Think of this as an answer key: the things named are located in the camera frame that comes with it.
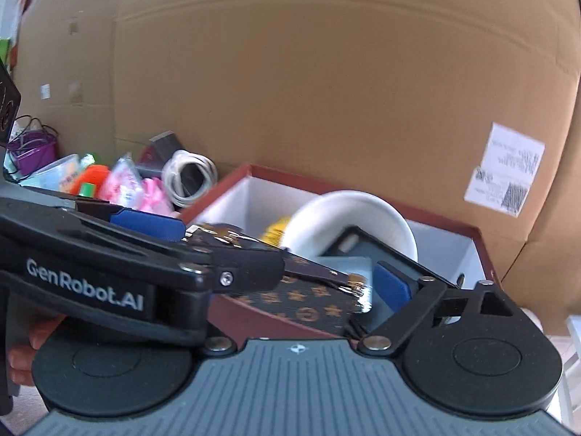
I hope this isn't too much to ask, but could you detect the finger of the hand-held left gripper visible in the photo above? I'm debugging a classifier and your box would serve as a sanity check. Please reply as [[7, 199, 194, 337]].
[[59, 200, 188, 243], [172, 243, 288, 292]]

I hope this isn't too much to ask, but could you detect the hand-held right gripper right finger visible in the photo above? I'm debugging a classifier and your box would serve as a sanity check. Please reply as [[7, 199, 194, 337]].
[[356, 261, 523, 355]]

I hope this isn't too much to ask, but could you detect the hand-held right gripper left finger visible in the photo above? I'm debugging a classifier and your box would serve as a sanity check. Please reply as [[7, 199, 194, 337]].
[[200, 334, 239, 356]]

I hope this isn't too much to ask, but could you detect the maroon cardboard box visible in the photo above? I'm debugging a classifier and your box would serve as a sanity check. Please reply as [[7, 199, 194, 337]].
[[179, 163, 500, 341]]

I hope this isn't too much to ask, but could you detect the yellow tube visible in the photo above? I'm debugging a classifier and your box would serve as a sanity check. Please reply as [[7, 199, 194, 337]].
[[261, 215, 291, 248]]

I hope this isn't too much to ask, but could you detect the black phone case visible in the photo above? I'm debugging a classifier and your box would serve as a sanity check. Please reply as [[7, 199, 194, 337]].
[[318, 225, 420, 282]]

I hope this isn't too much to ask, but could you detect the brown monogram phone case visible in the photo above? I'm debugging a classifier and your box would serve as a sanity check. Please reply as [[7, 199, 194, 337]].
[[184, 222, 375, 339]]

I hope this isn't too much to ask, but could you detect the person's left hand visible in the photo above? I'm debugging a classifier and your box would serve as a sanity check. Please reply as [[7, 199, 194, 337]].
[[9, 315, 64, 387]]

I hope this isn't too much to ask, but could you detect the pink bow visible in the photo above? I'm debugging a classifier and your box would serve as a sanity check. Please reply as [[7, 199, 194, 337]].
[[138, 177, 175, 216]]

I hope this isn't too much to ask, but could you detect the pink printed packet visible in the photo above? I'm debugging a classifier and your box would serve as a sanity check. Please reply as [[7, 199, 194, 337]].
[[97, 157, 141, 212]]

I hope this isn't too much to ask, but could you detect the black box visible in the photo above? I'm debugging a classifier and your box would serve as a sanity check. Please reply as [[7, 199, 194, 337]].
[[138, 131, 182, 169]]

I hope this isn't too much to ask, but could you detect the white bowl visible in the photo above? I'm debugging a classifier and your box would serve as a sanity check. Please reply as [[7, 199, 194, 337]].
[[284, 191, 418, 264]]

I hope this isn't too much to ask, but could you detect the purple plastic basket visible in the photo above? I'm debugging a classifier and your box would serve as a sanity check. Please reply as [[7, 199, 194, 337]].
[[8, 134, 59, 175]]

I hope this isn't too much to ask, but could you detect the pale pink towel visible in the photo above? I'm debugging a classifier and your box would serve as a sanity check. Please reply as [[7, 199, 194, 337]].
[[0, 306, 581, 436]]

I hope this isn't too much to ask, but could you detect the large white shipping label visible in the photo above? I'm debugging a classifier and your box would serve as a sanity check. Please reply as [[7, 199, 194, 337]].
[[464, 122, 546, 216]]

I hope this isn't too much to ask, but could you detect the brown cardboard sheet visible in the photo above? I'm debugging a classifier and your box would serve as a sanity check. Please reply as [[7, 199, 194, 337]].
[[11, 0, 121, 164]]

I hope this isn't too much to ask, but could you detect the large cardboard box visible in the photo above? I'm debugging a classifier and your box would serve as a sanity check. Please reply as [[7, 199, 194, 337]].
[[113, 0, 581, 334]]

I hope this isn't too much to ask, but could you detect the white coiled cable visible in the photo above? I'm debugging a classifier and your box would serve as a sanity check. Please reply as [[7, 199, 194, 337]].
[[162, 150, 219, 210]]

